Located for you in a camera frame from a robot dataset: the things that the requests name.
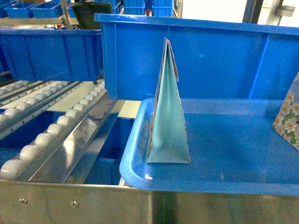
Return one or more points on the flower gift bag light blue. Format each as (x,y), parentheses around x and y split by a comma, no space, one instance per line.
(168,141)

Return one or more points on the white roller conveyor track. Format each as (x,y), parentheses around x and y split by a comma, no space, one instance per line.
(33,155)

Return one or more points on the large blue bin behind tray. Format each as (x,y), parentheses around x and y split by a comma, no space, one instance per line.
(214,59)

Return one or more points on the blue plastic tray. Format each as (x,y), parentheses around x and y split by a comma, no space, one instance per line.
(232,145)

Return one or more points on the blue bin on rollers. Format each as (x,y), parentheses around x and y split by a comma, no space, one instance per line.
(53,55)

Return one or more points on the steel rack front rail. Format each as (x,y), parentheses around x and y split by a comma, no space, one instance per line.
(48,203)

